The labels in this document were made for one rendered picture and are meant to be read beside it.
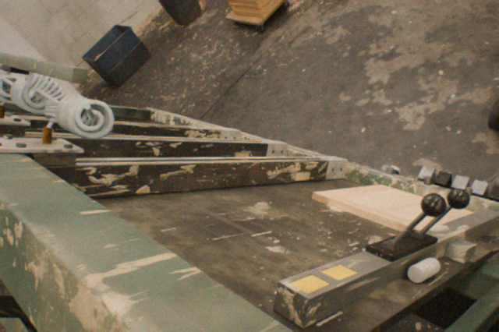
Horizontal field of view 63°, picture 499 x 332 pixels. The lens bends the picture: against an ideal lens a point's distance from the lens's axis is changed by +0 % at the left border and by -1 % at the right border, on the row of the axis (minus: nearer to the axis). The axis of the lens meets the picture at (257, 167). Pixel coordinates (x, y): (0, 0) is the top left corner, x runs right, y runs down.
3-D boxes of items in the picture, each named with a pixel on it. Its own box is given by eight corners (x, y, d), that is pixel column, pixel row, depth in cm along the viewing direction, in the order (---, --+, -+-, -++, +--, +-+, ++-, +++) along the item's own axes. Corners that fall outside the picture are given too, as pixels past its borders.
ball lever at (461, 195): (425, 245, 79) (477, 198, 72) (417, 249, 76) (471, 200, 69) (411, 231, 81) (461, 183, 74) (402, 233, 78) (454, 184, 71)
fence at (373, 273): (500, 226, 119) (504, 213, 118) (302, 329, 49) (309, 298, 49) (481, 220, 122) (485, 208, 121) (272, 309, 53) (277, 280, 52)
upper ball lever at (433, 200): (398, 257, 70) (455, 204, 63) (388, 262, 67) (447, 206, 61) (383, 240, 72) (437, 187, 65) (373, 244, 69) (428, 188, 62)
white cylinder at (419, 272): (422, 286, 67) (439, 276, 73) (426, 270, 67) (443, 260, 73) (405, 278, 69) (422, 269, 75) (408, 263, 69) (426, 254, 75)
